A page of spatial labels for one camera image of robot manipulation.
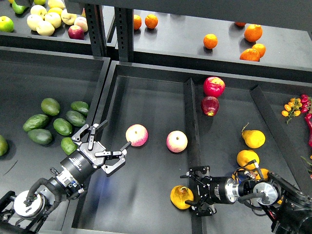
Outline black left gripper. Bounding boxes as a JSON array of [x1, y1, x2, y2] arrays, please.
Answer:
[[60, 120, 131, 184]]

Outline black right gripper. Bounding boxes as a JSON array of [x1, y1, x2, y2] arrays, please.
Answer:
[[180, 165, 237, 217]]

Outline stray yellow pear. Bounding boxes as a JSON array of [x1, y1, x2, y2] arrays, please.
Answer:
[[170, 185, 194, 210]]

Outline stray green avocado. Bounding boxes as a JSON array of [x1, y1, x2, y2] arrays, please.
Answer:
[[60, 137, 78, 155]]

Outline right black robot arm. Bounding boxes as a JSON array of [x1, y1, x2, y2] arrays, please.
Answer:
[[182, 159, 312, 234]]

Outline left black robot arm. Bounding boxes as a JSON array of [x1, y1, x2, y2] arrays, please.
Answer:
[[0, 120, 131, 234]]

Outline yellow pear lower left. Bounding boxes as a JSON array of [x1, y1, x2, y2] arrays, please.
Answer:
[[232, 169, 245, 183]]

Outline green avocado centre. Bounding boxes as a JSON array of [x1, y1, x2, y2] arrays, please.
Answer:
[[53, 118, 73, 136]]

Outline green avocado middle right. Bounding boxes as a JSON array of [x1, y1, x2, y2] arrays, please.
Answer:
[[65, 110, 86, 127]]

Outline green avocado top right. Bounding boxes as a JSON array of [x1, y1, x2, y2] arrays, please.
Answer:
[[71, 101, 89, 116]]

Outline green avocado bottom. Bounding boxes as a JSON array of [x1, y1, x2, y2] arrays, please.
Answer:
[[27, 129, 53, 145]]

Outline green avocado top left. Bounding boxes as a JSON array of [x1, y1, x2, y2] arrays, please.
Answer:
[[40, 98, 60, 116]]

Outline yellow pear lower middle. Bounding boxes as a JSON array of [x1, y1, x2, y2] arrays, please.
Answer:
[[255, 168, 269, 180]]

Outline green avocado at edge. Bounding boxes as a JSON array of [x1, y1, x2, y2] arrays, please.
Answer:
[[0, 135, 8, 156]]

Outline pale yellow pear front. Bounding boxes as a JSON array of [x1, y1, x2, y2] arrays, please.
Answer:
[[36, 20, 55, 36]]

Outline pale yellow pear centre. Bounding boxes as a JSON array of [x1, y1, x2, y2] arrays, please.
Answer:
[[45, 12, 62, 29]]

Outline pale yellow pear left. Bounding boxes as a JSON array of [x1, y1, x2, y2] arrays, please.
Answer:
[[27, 14, 43, 31]]

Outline pink apple left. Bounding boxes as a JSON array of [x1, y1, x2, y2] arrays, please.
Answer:
[[125, 124, 148, 147]]

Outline pink apple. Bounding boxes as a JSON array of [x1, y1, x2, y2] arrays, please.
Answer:
[[125, 124, 148, 147], [166, 131, 188, 153]]

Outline pink apple right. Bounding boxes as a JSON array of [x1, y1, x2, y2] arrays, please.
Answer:
[[166, 131, 188, 153]]

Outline black left tray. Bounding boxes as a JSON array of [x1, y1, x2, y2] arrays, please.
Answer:
[[0, 47, 110, 195]]

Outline black tray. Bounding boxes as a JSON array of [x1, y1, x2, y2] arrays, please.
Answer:
[[0, 47, 110, 195], [62, 62, 312, 234]]

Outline black middle tray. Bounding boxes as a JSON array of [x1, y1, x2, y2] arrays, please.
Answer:
[[62, 62, 312, 234]]

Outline dark red apple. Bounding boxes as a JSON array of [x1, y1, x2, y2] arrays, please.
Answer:
[[201, 96, 219, 117]]

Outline bright red apple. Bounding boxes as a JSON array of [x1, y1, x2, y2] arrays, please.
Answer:
[[203, 77, 225, 98]]

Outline orange cherry tomato vine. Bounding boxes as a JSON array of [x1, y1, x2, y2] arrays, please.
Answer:
[[281, 98, 302, 124]]

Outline red apple on shelf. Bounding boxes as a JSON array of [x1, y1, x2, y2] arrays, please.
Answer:
[[68, 25, 84, 40]]

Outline pink peach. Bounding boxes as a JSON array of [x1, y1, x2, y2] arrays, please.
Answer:
[[74, 16, 88, 33]]

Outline red chili peppers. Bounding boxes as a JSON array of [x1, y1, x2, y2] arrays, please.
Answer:
[[301, 94, 312, 147]]

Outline orange top middle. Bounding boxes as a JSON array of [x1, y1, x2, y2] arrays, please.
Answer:
[[145, 14, 158, 29]]

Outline yellow lemon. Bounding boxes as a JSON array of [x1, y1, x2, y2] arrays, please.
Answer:
[[48, 7, 63, 16]]

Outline black left shelf post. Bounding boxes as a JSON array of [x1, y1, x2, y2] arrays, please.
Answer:
[[84, 3, 107, 57]]

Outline black shelf post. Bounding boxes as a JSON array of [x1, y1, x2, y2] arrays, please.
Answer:
[[114, 7, 134, 62], [84, 3, 107, 57]]

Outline orange behind post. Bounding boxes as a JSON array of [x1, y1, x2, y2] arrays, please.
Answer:
[[133, 14, 142, 30]]

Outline black right shelf post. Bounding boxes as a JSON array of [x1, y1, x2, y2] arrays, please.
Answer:
[[114, 7, 134, 62]]

